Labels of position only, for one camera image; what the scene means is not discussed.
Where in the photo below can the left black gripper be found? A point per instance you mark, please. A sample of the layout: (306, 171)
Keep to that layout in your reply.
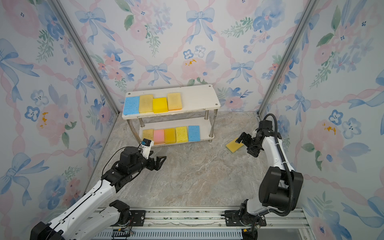
(158, 164)

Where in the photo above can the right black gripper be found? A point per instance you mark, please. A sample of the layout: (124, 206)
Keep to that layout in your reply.
(255, 151)

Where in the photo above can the dark yellow sponge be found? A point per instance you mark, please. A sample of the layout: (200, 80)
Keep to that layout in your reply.
(233, 146)

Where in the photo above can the bright yellow sponge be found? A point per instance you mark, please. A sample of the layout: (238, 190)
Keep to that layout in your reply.
(160, 105)

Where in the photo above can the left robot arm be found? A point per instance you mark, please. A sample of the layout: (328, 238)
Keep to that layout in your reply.
(76, 224)

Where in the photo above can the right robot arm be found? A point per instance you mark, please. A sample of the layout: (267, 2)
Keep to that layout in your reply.
(281, 186)

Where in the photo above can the white two-tier shelf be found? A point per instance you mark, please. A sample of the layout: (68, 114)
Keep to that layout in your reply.
(195, 99)

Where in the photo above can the right aluminium frame post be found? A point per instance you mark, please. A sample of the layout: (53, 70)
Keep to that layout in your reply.
(303, 23)

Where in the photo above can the aluminium frame post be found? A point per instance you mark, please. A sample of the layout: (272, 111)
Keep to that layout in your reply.
(303, 23)
(84, 55)

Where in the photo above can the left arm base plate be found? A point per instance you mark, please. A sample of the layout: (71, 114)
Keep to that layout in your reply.
(132, 218)

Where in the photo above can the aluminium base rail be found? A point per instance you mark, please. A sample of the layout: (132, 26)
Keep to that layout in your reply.
(206, 223)

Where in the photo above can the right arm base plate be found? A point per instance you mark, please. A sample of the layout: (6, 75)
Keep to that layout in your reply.
(234, 219)

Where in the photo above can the left aluminium frame post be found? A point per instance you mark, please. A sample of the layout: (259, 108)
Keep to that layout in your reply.
(84, 55)

